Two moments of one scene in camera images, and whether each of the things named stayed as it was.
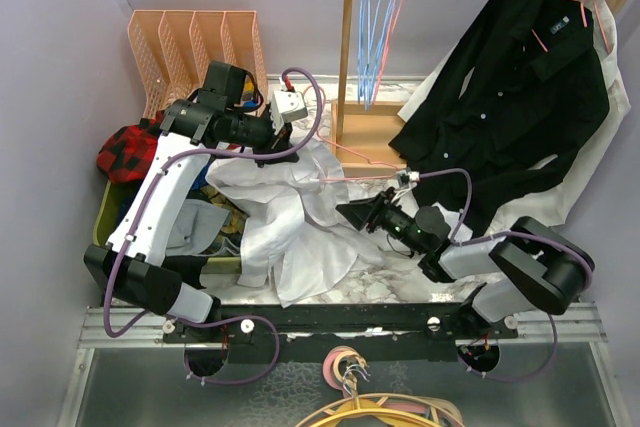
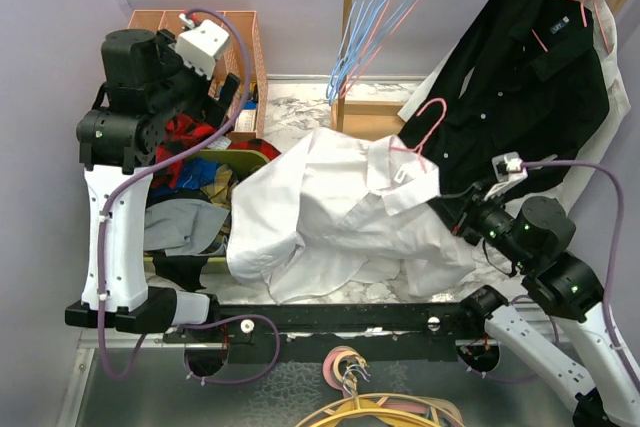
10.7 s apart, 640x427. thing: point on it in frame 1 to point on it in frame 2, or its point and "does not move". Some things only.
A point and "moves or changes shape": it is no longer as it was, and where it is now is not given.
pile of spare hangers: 345,368 does not move
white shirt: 287,223 moves or changes shape
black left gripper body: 275,142 to 185,90
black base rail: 342,331 does not move
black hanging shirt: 516,88 does not move
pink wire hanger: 350,153 to 419,150
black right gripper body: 391,218 to 480,210
